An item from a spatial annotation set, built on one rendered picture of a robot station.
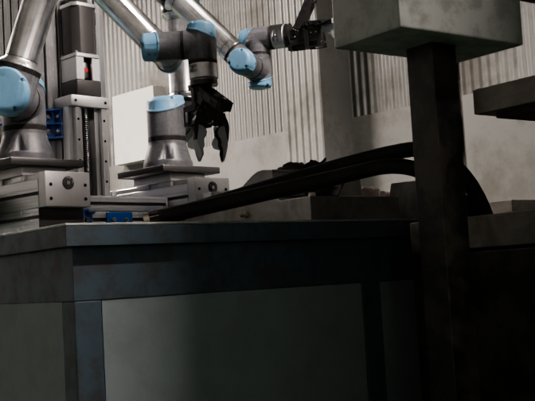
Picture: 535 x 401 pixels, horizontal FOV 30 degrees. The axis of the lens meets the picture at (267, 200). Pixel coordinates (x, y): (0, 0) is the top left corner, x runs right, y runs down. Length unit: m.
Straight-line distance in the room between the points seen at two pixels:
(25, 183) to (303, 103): 3.35
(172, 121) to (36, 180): 0.59
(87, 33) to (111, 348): 1.49
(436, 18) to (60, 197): 1.25
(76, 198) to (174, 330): 0.91
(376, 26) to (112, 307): 0.64
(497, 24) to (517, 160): 3.47
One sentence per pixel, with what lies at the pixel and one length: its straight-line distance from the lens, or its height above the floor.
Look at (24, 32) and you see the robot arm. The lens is 2.65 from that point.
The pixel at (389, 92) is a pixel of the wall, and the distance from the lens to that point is 5.73.
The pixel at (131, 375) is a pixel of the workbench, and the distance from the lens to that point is 1.73.
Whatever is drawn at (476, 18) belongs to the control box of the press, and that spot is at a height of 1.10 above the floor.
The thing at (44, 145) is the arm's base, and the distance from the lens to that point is 2.73.
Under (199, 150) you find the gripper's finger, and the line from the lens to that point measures 2.53.
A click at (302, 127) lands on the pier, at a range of 5.79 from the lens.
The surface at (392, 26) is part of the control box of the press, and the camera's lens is 1.61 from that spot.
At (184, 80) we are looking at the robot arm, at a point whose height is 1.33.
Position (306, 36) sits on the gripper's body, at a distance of 3.07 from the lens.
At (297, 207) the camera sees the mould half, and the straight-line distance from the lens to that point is 2.14.
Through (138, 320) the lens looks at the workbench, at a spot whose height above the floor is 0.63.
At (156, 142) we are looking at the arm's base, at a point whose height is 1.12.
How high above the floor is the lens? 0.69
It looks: 4 degrees up
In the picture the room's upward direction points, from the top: 3 degrees counter-clockwise
